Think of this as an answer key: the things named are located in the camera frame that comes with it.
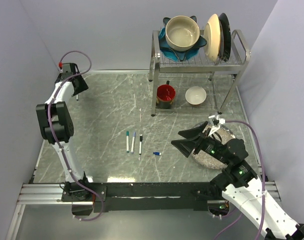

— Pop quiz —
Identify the steel dish rack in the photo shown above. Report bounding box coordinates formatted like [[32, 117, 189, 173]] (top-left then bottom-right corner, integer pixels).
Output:
[[148, 29, 251, 116]]

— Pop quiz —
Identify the beige ceramic bowl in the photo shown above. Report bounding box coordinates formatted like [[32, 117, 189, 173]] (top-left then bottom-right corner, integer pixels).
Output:
[[163, 15, 200, 52]]

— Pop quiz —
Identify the cream plate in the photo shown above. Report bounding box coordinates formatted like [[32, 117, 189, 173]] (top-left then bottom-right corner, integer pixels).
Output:
[[203, 13, 221, 62]]

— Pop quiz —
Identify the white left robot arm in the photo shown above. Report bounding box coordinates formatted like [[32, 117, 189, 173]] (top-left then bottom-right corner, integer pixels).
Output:
[[36, 63, 91, 201]]

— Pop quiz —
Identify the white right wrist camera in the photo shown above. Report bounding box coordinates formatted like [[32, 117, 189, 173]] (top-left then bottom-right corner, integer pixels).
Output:
[[208, 113, 226, 136]]

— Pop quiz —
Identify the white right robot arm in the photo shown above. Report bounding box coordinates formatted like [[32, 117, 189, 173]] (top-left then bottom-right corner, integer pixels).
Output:
[[171, 120, 304, 240]]

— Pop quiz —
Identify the black plate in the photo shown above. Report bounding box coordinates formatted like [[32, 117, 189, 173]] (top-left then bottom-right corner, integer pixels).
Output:
[[219, 13, 231, 62]]

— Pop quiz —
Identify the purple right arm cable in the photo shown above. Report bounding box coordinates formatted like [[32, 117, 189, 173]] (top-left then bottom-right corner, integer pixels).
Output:
[[211, 119, 266, 240]]

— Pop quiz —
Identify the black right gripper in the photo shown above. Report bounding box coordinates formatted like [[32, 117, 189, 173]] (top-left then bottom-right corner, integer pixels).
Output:
[[170, 120, 230, 164]]

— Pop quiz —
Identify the white marker long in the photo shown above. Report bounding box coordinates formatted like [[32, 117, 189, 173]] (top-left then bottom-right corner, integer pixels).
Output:
[[130, 132, 136, 154]]

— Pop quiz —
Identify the white marker black tip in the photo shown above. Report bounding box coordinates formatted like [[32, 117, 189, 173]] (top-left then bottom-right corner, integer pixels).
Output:
[[139, 134, 143, 157]]

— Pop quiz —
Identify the small white bowl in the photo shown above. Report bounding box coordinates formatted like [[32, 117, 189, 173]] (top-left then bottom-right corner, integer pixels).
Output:
[[185, 86, 207, 106]]

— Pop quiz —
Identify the blue flower-shaped bowl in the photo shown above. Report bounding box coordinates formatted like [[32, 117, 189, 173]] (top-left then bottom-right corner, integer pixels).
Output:
[[158, 17, 207, 62]]

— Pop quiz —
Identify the white marker green end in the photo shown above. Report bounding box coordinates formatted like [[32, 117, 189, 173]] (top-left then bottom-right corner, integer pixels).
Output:
[[126, 131, 130, 153]]

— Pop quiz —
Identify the speckled grey plate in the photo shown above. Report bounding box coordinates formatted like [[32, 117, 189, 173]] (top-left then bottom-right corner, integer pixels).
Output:
[[192, 126, 236, 170]]

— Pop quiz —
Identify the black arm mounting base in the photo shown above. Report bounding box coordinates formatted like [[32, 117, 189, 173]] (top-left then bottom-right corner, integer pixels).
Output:
[[61, 182, 232, 217]]

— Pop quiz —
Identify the red black mug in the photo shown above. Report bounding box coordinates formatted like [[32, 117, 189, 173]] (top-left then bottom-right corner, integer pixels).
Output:
[[156, 80, 176, 109]]

